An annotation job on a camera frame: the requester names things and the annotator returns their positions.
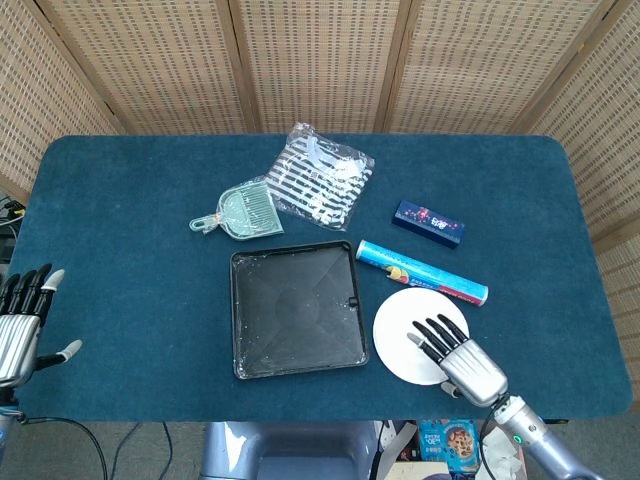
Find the striped cloth in plastic bag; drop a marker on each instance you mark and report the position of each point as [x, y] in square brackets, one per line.
[320, 177]

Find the blue table cloth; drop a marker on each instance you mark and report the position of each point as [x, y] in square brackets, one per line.
[125, 300]

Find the white round plate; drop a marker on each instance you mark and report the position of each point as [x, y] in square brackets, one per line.
[407, 335]

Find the blue cylindrical tube package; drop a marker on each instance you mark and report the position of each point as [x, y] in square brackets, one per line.
[422, 272]

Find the crumpled white paper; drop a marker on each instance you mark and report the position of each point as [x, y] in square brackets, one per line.
[500, 452]

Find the blue cookie box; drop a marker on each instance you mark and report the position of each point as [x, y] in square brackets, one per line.
[448, 445]

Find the green mini dustpan brush set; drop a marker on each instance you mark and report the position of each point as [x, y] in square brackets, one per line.
[242, 212]

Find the woven folding screen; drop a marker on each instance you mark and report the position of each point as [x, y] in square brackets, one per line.
[320, 60]

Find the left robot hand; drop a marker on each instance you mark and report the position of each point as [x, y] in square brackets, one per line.
[17, 336]

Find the black square tray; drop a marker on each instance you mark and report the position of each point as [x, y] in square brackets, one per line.
[297, 310]

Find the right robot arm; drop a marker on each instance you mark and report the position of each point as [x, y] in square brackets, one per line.
[545, 440]

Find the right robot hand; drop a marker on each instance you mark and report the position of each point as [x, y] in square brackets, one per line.
[470, 367]

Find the dark blue rectangular box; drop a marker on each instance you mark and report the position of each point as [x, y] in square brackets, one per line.
[428, 223]

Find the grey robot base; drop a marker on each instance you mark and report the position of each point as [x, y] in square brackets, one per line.
[290, 450]

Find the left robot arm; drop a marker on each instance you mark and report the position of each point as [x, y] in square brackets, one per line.
[4, 432]

